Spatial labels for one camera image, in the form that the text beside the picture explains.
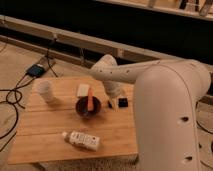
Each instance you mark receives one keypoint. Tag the black power adapter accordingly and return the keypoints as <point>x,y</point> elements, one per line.
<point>35,71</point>

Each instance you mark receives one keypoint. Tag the translucent plastic cup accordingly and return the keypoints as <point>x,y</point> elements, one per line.
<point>44,89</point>

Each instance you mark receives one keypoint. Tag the wooden low table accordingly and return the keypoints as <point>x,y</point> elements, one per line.
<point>39,134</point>

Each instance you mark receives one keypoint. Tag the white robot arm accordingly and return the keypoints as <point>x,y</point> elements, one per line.
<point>164,105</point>

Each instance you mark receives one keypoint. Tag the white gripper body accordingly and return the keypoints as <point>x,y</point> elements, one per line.
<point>114,91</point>

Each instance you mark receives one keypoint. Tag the orange carrot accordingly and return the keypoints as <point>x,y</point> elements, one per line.
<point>90,100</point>

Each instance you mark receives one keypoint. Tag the white sponge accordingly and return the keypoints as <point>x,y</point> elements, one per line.
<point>82,90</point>

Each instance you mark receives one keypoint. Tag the black eraser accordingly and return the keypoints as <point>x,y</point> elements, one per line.
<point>122,102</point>

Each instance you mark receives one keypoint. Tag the white plastic bottle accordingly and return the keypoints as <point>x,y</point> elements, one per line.
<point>83,140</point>

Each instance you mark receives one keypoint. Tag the dark round bowl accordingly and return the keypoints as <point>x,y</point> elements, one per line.
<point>85,110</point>

